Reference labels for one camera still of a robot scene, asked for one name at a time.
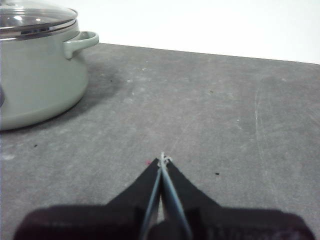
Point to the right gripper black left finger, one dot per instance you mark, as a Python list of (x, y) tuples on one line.
[(100, 222)]

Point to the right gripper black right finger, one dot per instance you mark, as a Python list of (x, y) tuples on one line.
[(237, 225)]

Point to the glass lid with green knob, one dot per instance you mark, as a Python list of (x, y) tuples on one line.
[(30, 15)]

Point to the pale green electric pot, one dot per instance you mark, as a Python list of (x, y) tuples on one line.
[(37, 82)]

